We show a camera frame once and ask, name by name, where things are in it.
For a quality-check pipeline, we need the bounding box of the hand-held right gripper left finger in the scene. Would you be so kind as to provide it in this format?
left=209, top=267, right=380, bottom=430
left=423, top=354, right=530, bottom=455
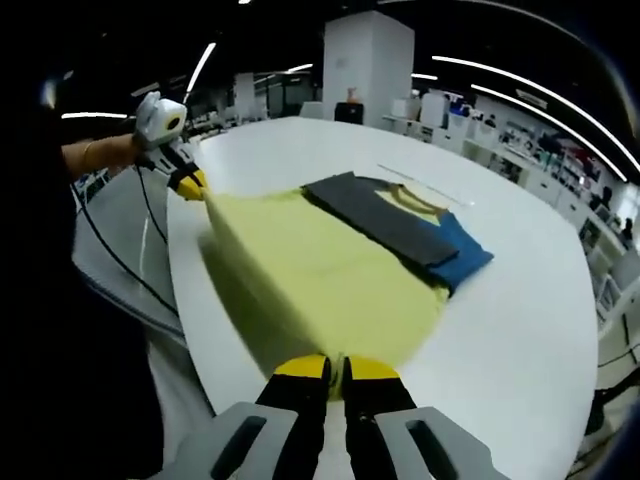
left=164, top=353, right=333, bottom=480

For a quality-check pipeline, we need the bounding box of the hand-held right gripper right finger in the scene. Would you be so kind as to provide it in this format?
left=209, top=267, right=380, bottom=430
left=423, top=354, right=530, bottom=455
left=342, top=354, right=507, bottom=480

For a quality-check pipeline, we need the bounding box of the yellow blue grey garment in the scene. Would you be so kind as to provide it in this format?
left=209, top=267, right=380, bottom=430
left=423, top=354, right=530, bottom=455
left=198, top=170, right=496, bottom=401

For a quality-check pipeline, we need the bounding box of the person's left hand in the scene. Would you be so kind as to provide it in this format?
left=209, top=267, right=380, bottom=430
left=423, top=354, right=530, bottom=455
left=132, top=91, right=163, bottom=151

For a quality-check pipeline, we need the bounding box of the black cabinet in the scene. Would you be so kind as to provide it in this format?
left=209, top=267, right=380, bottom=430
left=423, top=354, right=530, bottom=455
left=334, top=102, right=364, bottom=124

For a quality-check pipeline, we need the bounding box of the person's black clothing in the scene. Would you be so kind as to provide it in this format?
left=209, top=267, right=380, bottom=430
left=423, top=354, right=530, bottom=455
left=19, top=114, right=167, bottom=476

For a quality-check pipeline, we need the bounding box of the white square pillar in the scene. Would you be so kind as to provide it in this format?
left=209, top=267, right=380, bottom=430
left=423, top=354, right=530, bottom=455
left=323, top=19, right=415, bottom=126

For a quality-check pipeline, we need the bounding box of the tall white cabinet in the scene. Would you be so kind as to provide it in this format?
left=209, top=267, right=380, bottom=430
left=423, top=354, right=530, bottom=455
left=420, top=92, right=449, bottom=127

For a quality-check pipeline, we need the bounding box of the long ceiling light strip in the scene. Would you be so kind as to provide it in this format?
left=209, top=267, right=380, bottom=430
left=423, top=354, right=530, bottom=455
left=432, top=53, right=640, bottom=174

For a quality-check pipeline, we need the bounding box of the short ceiling light strip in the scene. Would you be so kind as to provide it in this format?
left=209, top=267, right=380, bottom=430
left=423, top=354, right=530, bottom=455
left=470, top=83, right=629, bottom=183

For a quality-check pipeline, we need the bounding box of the long white counter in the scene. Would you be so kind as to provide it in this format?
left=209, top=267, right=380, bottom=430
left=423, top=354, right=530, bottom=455
left=462, top=132, right=601, bottom=221

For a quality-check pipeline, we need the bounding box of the ceiling air vent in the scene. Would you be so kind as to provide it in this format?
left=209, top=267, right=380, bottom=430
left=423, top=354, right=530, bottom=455
left=514, top=87, right=550, bottom=108

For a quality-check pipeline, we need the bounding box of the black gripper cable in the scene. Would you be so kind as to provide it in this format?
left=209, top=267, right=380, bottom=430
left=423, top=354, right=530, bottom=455
left=74, top=158, right=182, bottom=317

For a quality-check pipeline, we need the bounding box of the red blue wall display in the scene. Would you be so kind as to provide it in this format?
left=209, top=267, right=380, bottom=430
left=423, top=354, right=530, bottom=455
left=539, top=132, right=606, bottom=186

